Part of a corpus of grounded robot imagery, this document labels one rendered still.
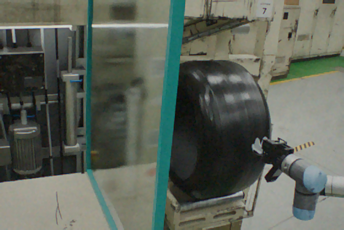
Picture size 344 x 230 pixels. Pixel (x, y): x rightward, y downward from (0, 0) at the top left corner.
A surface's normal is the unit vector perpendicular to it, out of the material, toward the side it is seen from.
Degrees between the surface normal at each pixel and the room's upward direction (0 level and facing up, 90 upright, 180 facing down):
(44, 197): 0
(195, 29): 90
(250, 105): 48
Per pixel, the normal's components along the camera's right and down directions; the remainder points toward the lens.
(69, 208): 0.08, -0.91
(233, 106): 0.34, -0.31
